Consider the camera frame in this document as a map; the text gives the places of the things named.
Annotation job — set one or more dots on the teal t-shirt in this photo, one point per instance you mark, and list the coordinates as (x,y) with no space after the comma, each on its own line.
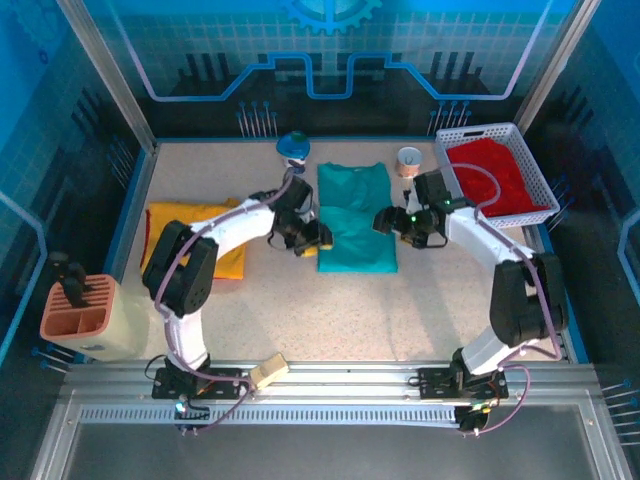
(357,250)

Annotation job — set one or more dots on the paper cup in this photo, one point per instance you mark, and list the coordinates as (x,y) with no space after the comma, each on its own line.
(409,165)

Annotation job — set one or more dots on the white perforated plastic basket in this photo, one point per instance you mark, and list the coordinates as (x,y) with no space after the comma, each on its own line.
(500,222)

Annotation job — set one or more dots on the blue lidded plastic container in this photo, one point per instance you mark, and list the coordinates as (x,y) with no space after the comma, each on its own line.
(293,147)

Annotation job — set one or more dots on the red t-shirt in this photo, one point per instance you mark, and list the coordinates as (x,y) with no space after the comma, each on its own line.
(515,185)

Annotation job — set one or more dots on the yellow t-shirt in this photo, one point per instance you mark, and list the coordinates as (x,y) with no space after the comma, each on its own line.
(165,217)

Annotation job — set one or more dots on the beige plastic box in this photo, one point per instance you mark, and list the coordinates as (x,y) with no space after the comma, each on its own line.
(270,375)

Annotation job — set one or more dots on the pink and cream knife block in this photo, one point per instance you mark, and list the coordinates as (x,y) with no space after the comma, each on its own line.
(120,320)

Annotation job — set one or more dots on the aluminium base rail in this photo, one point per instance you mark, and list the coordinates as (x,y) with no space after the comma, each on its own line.
(350,372)

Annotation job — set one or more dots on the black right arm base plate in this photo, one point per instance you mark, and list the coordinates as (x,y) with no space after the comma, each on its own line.
(435,382)

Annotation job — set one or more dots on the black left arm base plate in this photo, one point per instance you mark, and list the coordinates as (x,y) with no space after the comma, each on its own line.
(225,380)

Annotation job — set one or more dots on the aluminium frame post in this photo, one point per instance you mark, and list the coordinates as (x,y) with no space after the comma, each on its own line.
(107,75)
(555,65)

